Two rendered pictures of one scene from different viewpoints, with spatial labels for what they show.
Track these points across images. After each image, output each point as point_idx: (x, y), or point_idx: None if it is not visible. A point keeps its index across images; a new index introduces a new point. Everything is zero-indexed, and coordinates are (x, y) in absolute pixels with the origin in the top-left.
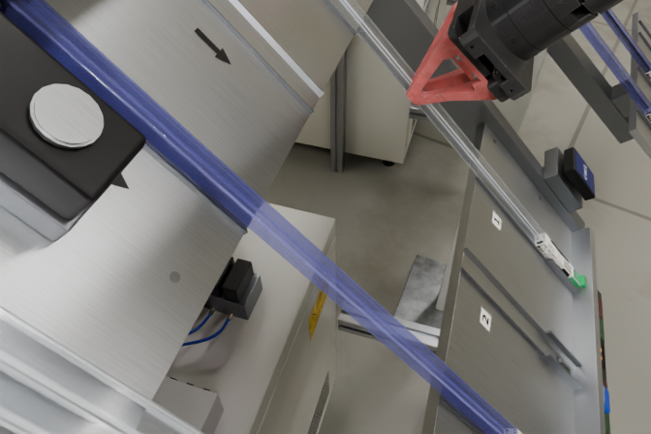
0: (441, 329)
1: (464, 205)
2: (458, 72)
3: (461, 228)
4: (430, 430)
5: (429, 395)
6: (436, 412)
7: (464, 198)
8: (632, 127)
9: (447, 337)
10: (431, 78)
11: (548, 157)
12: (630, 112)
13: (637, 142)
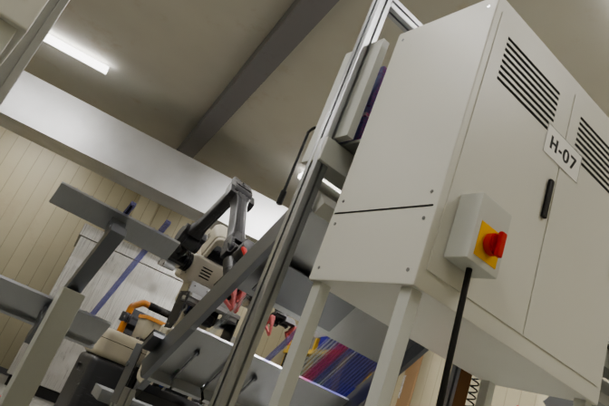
0: (257, 357)
1: (224, 341)
2: (227, 301)
3: (231, 344)
4: (275, 364)
5: (270, 363)
6: (273, 362)
7: (220, 340)
8: (110, 323)
9: (259, 356)
10: (229, 305)
11: (158, 335)
12: (98, 319)
13: (107, 329)
